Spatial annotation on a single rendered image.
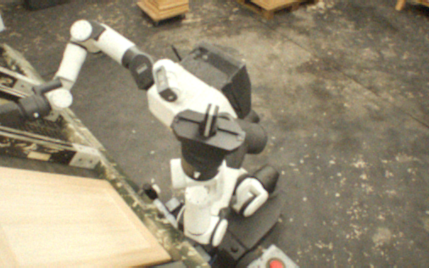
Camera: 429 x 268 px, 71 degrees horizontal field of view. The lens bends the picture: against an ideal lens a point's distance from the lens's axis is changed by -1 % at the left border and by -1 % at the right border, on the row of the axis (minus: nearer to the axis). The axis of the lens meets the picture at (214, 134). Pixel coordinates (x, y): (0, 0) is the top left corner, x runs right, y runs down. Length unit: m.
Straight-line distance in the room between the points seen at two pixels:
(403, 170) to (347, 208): 0.65
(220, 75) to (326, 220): 1.60
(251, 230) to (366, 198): 0.97
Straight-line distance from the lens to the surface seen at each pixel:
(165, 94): 0.84
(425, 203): 2.73
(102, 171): 1.39
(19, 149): 1.22
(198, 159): 0.55
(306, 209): 2.33
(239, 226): 1.99
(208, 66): 0.99
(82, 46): 1.27
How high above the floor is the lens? 1.95
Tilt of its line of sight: 47 degrees down
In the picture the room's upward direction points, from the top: straight up
